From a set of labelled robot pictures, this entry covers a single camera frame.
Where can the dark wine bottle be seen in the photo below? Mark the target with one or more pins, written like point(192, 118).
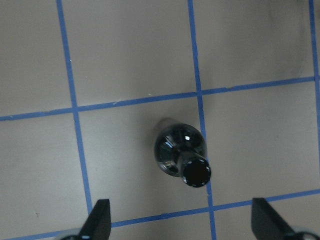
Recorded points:
point(180, 151)

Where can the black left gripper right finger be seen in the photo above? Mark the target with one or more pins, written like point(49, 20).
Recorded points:
point(267, 224)

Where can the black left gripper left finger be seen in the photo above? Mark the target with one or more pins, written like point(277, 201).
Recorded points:
point(98, 224)

